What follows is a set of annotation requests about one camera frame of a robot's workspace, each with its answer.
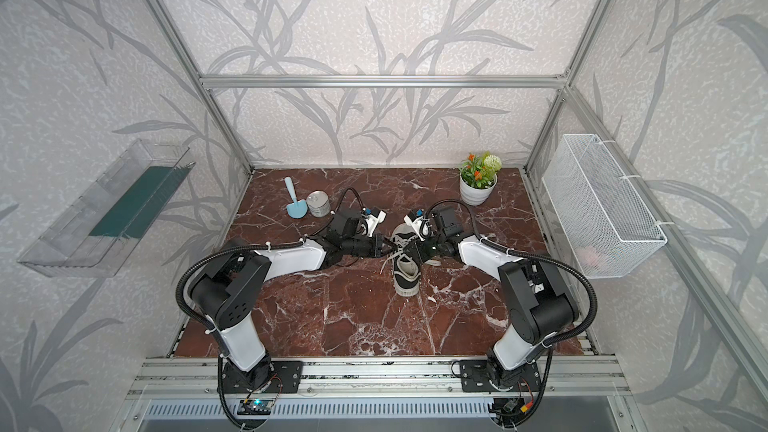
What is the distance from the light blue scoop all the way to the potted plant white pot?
0.58 meters

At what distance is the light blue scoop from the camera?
3.52ft

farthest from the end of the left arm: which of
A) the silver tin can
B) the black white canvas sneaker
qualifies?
the silver tin can

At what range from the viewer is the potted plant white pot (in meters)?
1.00

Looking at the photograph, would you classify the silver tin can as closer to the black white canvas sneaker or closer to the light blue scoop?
the light blue scoop
